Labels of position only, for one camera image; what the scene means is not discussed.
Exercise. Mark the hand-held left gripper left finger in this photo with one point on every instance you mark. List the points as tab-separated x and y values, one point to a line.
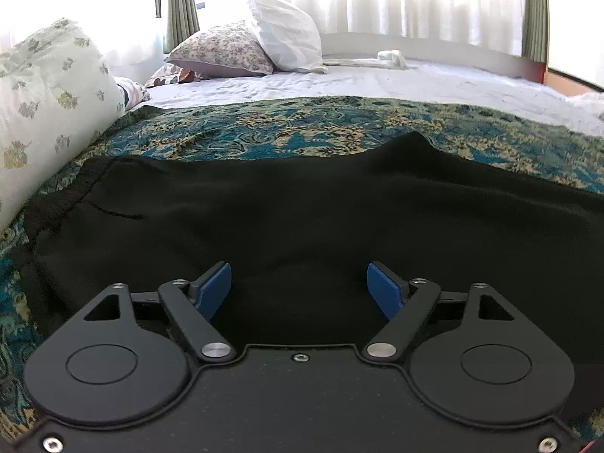
214	289

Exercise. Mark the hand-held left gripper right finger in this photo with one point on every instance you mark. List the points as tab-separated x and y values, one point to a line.
384	288

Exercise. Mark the black pants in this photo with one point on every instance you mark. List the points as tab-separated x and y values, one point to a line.
306	217

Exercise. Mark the teal patterned blanket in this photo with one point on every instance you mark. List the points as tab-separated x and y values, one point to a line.
302	125

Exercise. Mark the white bed sheet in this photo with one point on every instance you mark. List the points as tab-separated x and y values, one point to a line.
377	82

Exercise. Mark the small patterned cloth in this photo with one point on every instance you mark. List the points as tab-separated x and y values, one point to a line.
132	93

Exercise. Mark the small dotted pillow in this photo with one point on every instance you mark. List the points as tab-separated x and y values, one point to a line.
167	75

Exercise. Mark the small white cloth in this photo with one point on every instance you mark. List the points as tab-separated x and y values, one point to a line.
390	56

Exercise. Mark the floral pillow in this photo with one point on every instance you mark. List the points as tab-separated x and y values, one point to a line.
222	49

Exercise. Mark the grey curved bed board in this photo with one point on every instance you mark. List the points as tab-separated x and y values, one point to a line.
472	54

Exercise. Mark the pale floral duvet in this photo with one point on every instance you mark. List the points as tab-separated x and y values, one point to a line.
47	104

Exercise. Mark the white pillow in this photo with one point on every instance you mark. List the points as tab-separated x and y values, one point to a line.
288	33

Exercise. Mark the crumpled white cloth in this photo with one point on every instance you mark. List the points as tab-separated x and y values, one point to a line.
590	104

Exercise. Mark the brown wooden panel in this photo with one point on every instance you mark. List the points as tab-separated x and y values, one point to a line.
566	80

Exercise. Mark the green curtain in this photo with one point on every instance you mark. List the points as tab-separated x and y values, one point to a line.
535	9
181	4

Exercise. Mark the sheer white curtain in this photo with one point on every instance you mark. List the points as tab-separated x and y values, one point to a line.
358	0

